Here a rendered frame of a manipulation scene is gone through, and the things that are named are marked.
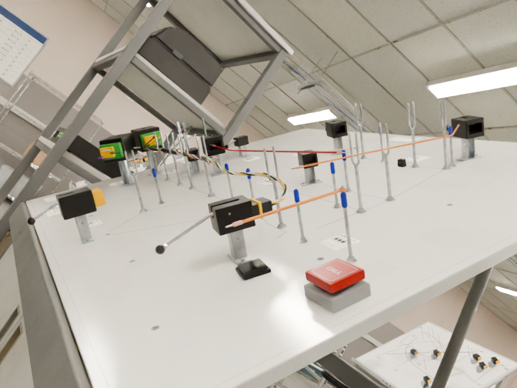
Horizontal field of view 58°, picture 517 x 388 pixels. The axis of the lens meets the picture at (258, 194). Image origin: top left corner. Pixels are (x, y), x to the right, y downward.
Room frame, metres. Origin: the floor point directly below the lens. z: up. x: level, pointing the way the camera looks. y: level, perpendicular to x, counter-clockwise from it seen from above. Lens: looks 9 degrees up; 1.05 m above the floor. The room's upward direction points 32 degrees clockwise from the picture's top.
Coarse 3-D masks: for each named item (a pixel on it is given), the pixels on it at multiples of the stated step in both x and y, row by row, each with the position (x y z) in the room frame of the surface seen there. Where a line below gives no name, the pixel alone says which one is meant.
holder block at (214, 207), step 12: (216, 204) 0.69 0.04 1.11; (228, 204) 0.68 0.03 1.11; (240, 204) 0.67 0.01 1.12; (216, 216) 0.67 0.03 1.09; (228, 216) 0.67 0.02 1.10; (240, 216) 0.68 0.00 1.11; (252, 216) 0.68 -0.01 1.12; (216, 228) 0.69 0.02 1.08; (228, 228) 0.68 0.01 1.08; (240, 228) 0.68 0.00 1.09
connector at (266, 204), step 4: (260, 200) 0.70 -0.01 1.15; (264, 200) 0.70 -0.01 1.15; (268, 200) 0.69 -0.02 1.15; (252, 204) 0.69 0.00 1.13; (256, 204) 0.69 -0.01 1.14; (264, 204) 0.69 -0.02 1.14; (268, 204) 0.69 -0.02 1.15; (252, 208) 0.68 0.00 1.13; (256, 208) 0.69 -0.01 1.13; (264, 208) 0.69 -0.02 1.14; (268, 208) 0.69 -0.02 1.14; (256, 212) 0.69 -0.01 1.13; (264, 212) 0.69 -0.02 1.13
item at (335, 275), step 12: (324, 264) 0.56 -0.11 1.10; (336, 264) 0.56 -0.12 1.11; (348, 264) 0.55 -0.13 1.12; (312, 276) 0.54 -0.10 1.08; (324, 276) 0.53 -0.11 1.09; (336, 276) 0.53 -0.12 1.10; (348, 276) 0.52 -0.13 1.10; (360, 276) 0.53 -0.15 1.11; (324, 288) 0.53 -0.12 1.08; (336, 288) 0.52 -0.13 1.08
